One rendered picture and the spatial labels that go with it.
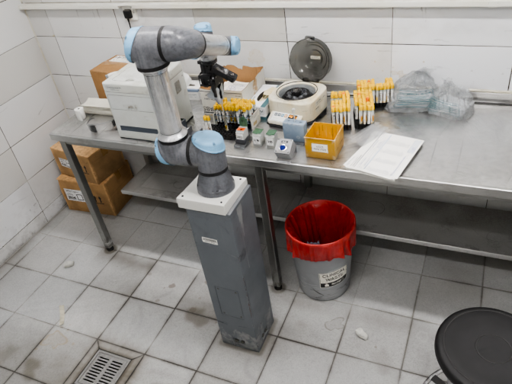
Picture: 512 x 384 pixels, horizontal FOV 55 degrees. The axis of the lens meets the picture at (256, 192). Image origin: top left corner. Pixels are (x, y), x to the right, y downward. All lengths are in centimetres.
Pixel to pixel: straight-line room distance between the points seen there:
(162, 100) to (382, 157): 91
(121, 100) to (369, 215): 141
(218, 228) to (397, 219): 112
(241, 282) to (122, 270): 116
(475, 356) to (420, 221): 114
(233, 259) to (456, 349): 89
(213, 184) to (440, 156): 92
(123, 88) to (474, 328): 174
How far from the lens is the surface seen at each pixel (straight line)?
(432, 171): 204
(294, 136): 221
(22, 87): 353
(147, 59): 171
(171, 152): 188
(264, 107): 242
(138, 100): 237
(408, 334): 257
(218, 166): 186
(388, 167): 202
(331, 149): 207
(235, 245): 199
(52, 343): 293
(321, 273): 249
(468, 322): 181
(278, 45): 265
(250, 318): 232
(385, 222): 271
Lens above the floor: 205
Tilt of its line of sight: 37 degrees down
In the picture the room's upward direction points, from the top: 9 degrees counter-clockwise
